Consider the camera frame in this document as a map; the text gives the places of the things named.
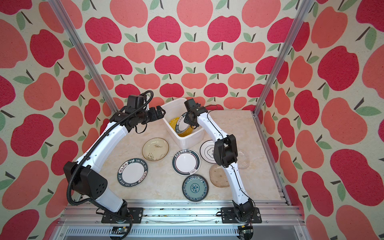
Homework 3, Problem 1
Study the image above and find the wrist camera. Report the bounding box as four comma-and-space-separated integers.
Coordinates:
184, 98, 201, 112
125, 95, 147, 114

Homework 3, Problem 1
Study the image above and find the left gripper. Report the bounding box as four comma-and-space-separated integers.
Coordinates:
137, 105, 167, 124

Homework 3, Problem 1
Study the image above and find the left aluminium frame post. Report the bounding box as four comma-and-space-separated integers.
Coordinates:
48, 0, 119, 114

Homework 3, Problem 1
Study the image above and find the right aluminium frame post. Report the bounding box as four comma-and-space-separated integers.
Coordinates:
253, 0, 315, 118

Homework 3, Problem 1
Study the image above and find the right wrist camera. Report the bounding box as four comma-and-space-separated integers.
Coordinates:
184, 98, 201, 112

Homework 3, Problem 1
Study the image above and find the yellow polka dot plate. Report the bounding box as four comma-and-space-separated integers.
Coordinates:
168, 116, 196, 138

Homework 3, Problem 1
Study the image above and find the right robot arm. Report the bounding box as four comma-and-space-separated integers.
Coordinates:
184, 99, 255, 223

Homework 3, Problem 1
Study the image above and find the beige plate brown rim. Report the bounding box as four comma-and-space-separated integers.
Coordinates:
142, 138, 169, 162

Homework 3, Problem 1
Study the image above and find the white plate black flower outline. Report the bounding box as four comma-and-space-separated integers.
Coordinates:
200, 140, 216, 164

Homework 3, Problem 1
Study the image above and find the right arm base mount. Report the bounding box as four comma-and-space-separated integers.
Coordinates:
217, 208, 262, 224

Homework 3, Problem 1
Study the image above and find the brown translucent glass plate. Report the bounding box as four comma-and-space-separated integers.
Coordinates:
210, 165, 230, 188

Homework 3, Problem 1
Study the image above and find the teal patterned plate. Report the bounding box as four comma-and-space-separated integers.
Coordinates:
182, 174, 209, 202

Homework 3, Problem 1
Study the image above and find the white plastic bin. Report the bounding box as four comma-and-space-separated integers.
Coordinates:
162, 98, 205, 149

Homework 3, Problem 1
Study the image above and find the clear glass plate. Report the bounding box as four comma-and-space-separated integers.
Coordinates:
237, 150, 251, 170

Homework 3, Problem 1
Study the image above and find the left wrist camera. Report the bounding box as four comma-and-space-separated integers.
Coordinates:
125, 95, 147, 114

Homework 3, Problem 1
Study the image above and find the small white plate dark rim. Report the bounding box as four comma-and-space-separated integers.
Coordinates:
175, 116, 190, 134

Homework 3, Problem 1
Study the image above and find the aluminium frame post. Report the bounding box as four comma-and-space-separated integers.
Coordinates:
48, 0, 119, 114
253, 0, 315, 118

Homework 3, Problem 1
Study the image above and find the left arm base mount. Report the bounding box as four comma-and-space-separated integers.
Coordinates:
101, 207, 144, 224

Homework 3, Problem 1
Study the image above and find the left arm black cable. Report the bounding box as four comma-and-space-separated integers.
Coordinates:
66, 89, 154, 240

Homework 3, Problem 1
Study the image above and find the white plate dark lettered rim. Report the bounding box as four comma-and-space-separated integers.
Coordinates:
117, 158, 148, 188

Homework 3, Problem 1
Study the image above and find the white plate green red rim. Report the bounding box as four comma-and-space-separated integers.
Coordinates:
172, 149, 201, 176

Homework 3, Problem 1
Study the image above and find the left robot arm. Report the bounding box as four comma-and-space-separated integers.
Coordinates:
63, 106, 166, 219

